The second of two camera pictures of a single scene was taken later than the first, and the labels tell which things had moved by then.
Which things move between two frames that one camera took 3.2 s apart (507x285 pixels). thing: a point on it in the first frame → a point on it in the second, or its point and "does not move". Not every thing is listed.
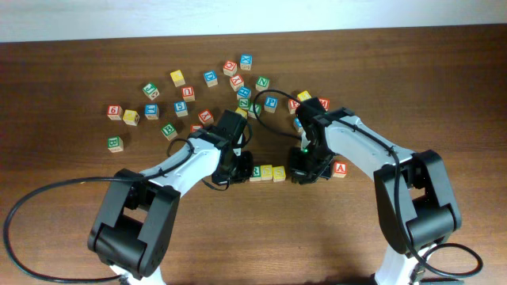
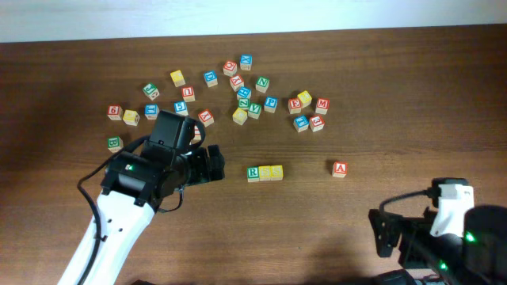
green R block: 257,174 does not move
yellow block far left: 177,77 does not move
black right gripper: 301,171 → 389,238
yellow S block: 266,172 does not move
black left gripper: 236,170 → 206,168
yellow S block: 279,173 does not move
